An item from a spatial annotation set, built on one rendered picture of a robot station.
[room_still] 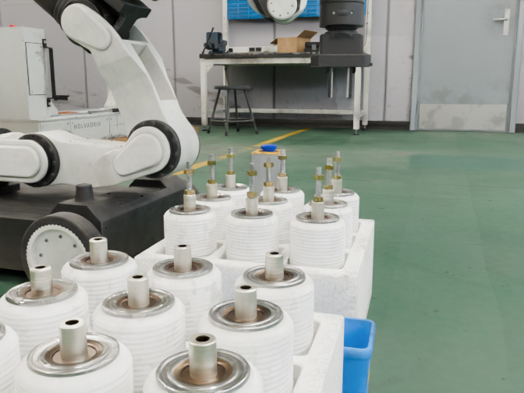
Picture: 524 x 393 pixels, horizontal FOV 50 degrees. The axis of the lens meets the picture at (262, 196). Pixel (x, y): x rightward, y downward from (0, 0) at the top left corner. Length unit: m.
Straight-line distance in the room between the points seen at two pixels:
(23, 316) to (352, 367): 0.44
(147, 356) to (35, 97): 3.18
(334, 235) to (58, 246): 0.64
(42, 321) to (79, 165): 0.92
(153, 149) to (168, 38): 5.47
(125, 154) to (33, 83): 2.33
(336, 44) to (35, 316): 0.78
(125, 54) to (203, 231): 0.55
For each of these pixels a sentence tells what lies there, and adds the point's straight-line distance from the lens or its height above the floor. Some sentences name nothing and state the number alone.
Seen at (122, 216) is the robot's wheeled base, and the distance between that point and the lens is 1.37.
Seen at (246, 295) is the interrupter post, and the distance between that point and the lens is 0.56.
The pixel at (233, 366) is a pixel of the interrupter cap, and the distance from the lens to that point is 0.48.
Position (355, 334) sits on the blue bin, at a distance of 0.91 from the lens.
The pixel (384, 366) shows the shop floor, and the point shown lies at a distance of 1.03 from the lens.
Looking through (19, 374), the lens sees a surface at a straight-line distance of 0.52.
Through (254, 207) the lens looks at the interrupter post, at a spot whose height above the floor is 0.27.
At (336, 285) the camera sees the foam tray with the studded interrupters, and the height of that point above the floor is 0.16.
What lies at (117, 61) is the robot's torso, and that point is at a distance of 1.41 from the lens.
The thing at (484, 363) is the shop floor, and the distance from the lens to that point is 1.09.
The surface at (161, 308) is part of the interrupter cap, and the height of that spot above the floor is 0.25.
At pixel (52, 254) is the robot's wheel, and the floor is 0.11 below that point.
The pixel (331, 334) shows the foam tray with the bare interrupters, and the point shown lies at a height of 0.18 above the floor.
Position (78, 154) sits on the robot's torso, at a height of 0.30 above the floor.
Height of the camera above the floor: 0.48
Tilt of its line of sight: 11 degrees down
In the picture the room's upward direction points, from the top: straight up
